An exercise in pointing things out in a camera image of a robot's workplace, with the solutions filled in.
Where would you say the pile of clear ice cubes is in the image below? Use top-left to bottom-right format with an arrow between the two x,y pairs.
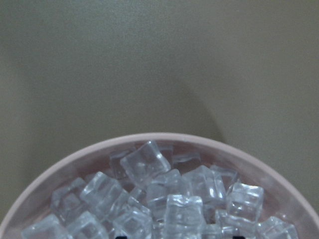
21,141 -> 298,239

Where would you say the pink bowl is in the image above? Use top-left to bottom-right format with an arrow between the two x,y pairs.
0,132 -> 319,239

